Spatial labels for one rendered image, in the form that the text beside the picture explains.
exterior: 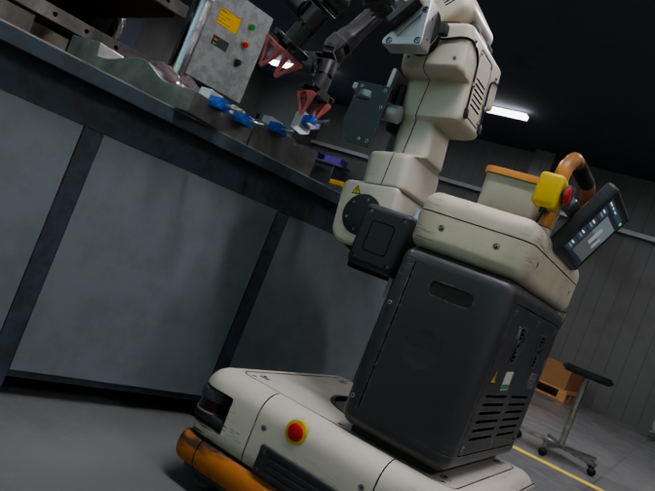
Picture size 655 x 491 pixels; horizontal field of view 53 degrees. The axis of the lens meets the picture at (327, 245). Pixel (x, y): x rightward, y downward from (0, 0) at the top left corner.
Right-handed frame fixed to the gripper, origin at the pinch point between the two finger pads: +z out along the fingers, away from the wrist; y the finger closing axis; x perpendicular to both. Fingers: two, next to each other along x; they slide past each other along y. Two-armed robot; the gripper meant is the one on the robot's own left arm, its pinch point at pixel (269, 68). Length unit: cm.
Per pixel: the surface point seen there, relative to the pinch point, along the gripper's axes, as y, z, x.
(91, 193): 24, 49, 5
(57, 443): 26, 87, 49
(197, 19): -42, 12, -81
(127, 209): 14, 49, 8
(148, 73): 16.7, 21.7, -14.1
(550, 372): -731, 76, 7
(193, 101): 15.4, 17.4, 2.7
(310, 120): -28.3, 4.3, -0.4
